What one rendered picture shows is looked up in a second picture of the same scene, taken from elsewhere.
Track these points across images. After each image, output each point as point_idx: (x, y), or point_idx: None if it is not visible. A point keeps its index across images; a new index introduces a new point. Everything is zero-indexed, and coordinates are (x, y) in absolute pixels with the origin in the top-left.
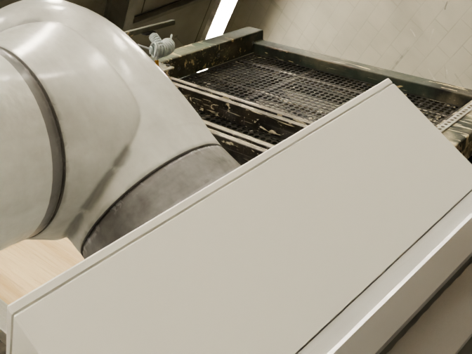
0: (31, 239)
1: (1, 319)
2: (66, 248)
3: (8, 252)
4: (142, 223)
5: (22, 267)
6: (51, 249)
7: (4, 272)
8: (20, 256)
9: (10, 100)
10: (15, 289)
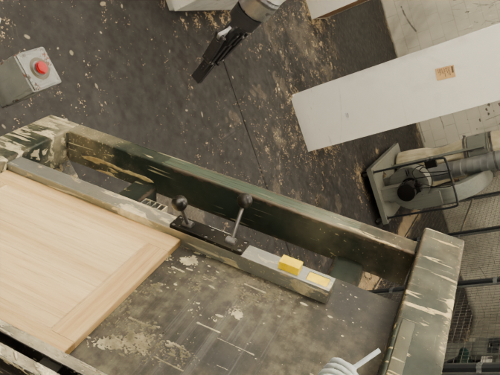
0: (109, 270)
1: (88, 186)
2: (63, 263)
3: (126, 254)
4: None
5: (101, 239)
6: (79, 260)
7: (116, 234)
8: (110, 250)
9: None
10: (95, 219)
